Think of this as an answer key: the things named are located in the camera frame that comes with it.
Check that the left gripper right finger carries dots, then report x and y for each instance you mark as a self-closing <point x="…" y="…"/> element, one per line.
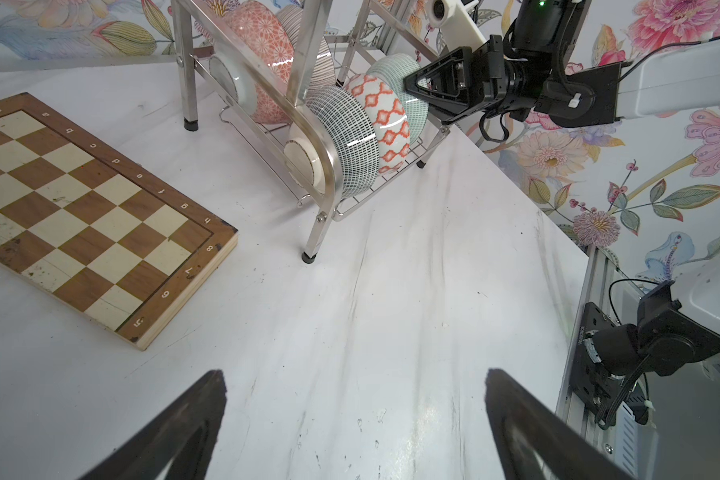
<point x="537" y="442"/>

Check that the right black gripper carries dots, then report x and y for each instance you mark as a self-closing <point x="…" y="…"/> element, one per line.
<point x="521" y="72"/>

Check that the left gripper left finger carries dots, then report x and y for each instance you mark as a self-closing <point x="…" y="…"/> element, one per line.
<point x="178" y="442"/>

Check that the blue triangle patterned bowl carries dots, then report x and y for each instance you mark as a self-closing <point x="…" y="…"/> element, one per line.
<point x="388" y="117"/>

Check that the dark patterned plate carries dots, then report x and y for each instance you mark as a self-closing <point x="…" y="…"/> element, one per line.
<point x="352" y="133"/>

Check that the pale green striped bowl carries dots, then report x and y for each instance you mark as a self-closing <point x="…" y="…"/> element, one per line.
<point x="393" y="70"/>

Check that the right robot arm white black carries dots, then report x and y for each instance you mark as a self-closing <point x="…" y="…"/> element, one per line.
<point x="646" y="191"/>

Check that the silver two-tier dish rack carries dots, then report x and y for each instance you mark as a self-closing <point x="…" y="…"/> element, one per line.
<point x="289" y="95"/>

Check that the wooden folded chessboard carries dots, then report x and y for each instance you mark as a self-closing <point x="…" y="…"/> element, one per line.
<point x="96" y="230"/>

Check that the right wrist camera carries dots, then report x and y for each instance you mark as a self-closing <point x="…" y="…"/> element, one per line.
<point x="456" y="22"/>

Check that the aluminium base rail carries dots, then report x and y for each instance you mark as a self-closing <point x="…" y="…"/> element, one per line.
<point x="626" y="330"/>

